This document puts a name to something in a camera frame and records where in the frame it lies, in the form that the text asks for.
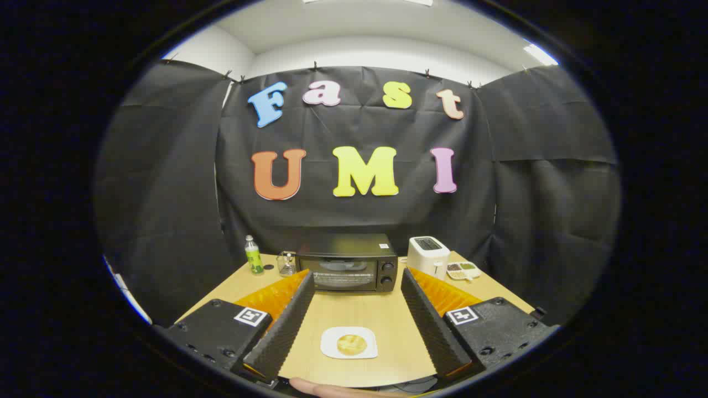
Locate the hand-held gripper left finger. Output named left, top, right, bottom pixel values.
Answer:
left=160, top=269, right=316, bottom=387

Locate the green label drink bottle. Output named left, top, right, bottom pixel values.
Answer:
left=244, top=235, right=264, bottom=275

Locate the black toaster oven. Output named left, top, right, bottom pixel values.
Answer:
left=295, top=233, right=399, bottom=293

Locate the white square plate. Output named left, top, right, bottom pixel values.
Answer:
left=320, top=326, right=379, bottom=360

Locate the white pop-up toaster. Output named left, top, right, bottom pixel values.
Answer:
left=407, top=237, right=451, bottom=280

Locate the ceiling light panel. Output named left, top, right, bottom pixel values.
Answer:
left=523, top=43, right=559, bottom=67

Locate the white divided condiment tray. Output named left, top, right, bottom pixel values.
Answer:
left=446, top=261, right=482, bottom=281

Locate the round golden bread bun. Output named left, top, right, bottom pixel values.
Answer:
left=337, top=334, right=368, bottom=356

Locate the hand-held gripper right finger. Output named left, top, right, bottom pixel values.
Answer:
left=400, top=267, right=559, bottom=382

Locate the black backdrop cloth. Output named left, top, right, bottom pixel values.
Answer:
left=94, top=60, right=621, bottom=328

